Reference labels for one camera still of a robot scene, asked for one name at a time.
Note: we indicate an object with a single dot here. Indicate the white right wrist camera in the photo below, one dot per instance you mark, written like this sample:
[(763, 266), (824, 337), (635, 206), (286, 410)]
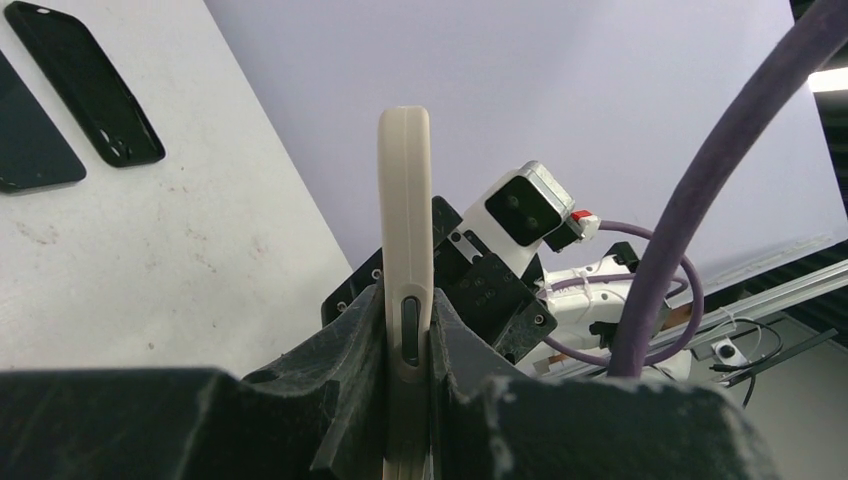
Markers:
[(523, 210)]

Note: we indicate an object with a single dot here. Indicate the black phone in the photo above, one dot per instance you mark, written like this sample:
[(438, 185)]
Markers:
[(34, 154)]

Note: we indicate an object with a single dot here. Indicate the black phone case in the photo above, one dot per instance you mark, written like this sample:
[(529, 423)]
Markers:
[(88, 83)]

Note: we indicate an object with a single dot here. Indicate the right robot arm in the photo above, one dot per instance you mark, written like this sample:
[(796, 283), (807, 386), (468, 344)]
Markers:
[(587, 303)]

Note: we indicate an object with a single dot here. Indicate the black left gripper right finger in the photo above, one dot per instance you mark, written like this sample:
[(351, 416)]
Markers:
[(491, 421)]

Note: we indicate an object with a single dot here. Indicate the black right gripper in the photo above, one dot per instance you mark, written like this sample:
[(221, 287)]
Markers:
[(498, 305)]

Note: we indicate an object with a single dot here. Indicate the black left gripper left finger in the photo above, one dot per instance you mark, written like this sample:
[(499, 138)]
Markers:
[(313, 413)]

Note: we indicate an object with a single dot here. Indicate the aluminium frame rail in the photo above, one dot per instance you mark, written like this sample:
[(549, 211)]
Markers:
[(720, 322)]

